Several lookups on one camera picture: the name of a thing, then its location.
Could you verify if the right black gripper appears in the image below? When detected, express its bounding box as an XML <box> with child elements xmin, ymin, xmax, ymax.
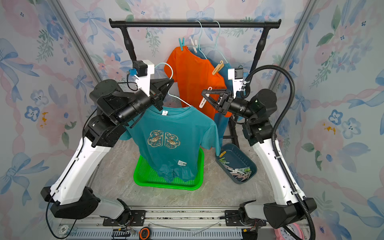
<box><xmin>204</xmin><ymin>90</ymin><xmax>257</xmax><ymax>124</ymax></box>

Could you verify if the off-white clothespin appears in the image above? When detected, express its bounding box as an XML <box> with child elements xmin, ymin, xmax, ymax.
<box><xmin>199</xmin><ymin>94</ymin><xmax>210</xmax><ymax>109</ymax></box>

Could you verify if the teal t-shirt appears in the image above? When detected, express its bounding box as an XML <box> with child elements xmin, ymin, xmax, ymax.
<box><xmin>207</xmin><ymin>51</ymin><xmax>233</xmax><ymax>146</ymax></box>

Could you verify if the beige clothespin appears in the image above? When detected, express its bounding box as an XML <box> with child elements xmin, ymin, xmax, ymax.
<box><xmin>212</xmin><ymin>61</ymin><xmax>226</xmax><ymax>76</ymax></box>

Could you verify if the orange t-shirt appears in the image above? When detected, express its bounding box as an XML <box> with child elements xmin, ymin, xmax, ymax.
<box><xmin>165</xmin><ymin>47</ymin><xmax>226</xmax><ymax>119</ymax></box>

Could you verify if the bright teal clothespin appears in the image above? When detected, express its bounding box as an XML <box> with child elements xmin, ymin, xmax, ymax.
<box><xmin>179</xmin><ymin>38</ymin><xmax>185</xmax><ymax>51</ymax></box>

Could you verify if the light teal wire hanger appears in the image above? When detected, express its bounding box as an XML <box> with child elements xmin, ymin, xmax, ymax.
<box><xmin>208</xmin><ymin>21</ymin><xmax>229</xmax><ymax>64</ymax></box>

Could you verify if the white clothespin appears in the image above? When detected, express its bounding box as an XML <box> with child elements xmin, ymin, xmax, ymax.
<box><xmin>189</xmin><ymin>36</ymin><xmax>199</xmax><ymax>53</ymax></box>

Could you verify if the dark teal clothespin bin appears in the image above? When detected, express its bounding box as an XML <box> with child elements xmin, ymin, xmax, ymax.
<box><xmin>216</xmin><ymin>144</ymin><xmax>258</xmax><ymax>185</ymax></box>

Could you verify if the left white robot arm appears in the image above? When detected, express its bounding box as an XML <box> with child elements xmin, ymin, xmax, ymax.
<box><xmin>41</xmin><ymin>78</ymin><xmax>174</xmax><ymax>225</ymax></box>

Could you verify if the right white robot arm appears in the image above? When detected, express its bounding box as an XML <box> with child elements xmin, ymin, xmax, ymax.
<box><xmin>202</xmin><ymin>89</ymin><xmax>317</xmax><ymax>229</ymax></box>

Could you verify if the black clothes rack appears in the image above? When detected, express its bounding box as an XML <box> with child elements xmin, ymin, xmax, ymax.
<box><xmin>109</xmin><ymin>20</ymin><xmax>293</xmax><ymax>148</ymax></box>

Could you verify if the green plastic tray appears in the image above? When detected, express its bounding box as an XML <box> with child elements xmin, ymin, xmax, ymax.
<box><xmin>133</xmin><ymin>146</ymin><xmax>205</xmax><ymax>192</ymax></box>

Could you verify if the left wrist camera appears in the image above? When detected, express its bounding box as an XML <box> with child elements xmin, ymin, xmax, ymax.
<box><xmin>131</xmin><ymin>60</ymin><xmax>155</xmax><ymax>97</ymax></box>

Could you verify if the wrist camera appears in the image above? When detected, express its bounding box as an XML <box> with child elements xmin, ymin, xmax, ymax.
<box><xmin>228</xmin><ymin>68</ymin><xmax>246</xmax><ymax>99</ymax></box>
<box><xmin>131</xmin><ymin>60</ymin><xmax>155</xmax><ymax>97</ymax></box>

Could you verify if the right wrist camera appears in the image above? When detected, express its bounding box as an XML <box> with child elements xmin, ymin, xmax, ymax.
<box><xmin>228</xmin><ymin>68</ymin><xmax>246</xmax><ymax>99</ymax></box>

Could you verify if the black corrugated cable hose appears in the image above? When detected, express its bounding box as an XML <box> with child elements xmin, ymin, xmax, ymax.
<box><xmin>241</xmin><ymin>64</ymin><xmax>316</xmax><ymax>240</ymax></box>

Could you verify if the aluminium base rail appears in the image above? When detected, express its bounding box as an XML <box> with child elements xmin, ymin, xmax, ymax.
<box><xmin>57</xmin><ymin>206</ymin><xmax>291</xmax><ymax>240</ymax></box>

